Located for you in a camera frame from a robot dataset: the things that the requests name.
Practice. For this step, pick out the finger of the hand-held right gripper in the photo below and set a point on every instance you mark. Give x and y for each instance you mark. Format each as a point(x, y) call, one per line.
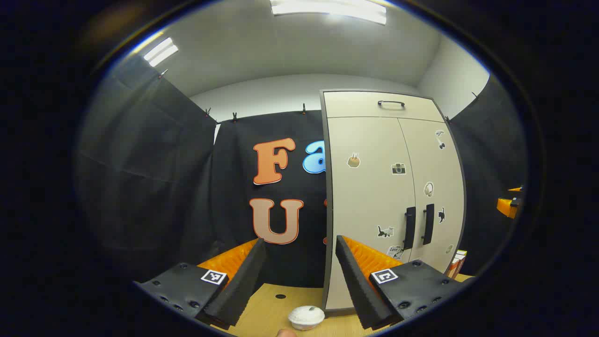
point(507, 207)

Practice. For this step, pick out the white lidded bowl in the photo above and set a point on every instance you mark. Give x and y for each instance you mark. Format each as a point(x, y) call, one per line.
point(306, 317)

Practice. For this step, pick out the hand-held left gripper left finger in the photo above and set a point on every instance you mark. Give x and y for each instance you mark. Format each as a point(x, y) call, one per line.
point(243, 281)

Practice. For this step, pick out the beige cabinet door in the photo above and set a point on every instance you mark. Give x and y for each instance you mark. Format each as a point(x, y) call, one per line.
point(360, 201)
point(437, 173)

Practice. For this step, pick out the beige double-door shoe cabinet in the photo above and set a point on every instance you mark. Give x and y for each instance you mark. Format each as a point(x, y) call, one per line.
point(351, 105)

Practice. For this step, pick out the short ceiling light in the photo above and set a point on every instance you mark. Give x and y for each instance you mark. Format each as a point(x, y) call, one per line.
point(160, 51)

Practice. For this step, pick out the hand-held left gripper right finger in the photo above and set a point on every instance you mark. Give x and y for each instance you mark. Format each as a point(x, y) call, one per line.
point(358, 285)

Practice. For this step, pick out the black backdrop cloth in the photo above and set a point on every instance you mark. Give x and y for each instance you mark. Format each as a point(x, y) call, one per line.
point(140, 164)
point(486, 154)
point(234, 210)

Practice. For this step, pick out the long ceiling light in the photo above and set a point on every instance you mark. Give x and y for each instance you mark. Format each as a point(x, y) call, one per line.
point(327, 9)

